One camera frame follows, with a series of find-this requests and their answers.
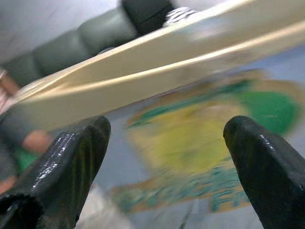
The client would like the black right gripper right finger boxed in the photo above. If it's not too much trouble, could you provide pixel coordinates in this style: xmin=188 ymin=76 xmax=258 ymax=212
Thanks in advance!
xmin=223 ymin=115 xmax=305 ymax=229

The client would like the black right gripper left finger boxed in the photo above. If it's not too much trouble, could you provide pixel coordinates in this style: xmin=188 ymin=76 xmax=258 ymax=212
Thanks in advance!
xmin=0 ymin=115 xmax=112 ymax=229

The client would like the white fridge door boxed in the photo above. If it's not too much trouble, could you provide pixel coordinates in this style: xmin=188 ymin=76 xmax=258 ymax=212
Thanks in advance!
xmin=0 ymin=0 xmax=305 ymax=229

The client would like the green plastic stool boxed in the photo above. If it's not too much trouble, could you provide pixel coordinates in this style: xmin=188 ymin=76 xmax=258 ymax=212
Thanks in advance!
xmin=13 ymin=146 xmax=41 ymax=172

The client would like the person in dark shorts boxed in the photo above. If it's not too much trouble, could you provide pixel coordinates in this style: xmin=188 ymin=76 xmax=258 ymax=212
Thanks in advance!
xmin=0 ymin=68 xmax=57 ymax=194

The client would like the dark leather sofa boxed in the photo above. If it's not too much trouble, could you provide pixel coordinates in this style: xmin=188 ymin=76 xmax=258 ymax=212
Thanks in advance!
xmin=0 ymin=7 xmax=141 ymax=88

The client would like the black white striped cloth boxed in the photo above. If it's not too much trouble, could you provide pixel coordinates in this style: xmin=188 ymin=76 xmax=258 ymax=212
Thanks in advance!
xmin=163 ymin=6 xmax=197 ymax=27

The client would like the black office chair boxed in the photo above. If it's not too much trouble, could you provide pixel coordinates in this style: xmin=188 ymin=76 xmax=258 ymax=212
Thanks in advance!
xmin=121 ymin=0 xmax=177 ymax=36

